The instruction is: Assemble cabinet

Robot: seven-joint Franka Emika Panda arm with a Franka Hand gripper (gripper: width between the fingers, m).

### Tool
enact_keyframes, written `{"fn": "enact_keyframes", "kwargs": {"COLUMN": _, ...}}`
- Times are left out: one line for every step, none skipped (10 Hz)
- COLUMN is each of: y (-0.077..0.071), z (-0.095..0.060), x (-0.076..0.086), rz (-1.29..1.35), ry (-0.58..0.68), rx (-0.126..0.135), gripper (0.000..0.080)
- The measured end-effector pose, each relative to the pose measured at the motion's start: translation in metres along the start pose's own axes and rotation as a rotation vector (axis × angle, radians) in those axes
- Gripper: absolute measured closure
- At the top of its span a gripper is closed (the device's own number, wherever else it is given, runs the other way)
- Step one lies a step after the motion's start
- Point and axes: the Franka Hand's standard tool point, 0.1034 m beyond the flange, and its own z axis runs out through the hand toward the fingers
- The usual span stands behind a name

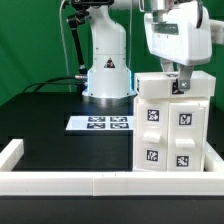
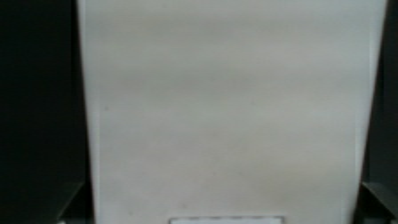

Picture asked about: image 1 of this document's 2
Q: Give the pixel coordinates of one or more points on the white marker base plate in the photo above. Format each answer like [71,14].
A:
[90,123]

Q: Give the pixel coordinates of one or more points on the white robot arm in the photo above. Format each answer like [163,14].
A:
[109,78]

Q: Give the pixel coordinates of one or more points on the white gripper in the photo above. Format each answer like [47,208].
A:
[183,36]

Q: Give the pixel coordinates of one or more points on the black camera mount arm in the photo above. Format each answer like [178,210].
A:
[81,12]

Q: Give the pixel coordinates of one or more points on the white U-shaped fence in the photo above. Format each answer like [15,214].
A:
[208,182]

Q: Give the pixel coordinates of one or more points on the white cabinet top block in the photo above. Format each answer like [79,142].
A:
[160,85]

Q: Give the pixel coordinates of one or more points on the white cabinet door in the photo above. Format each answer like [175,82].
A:
[186,135]
[150,135]

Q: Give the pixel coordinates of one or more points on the white cabinet body box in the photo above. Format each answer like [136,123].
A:
[170,135]

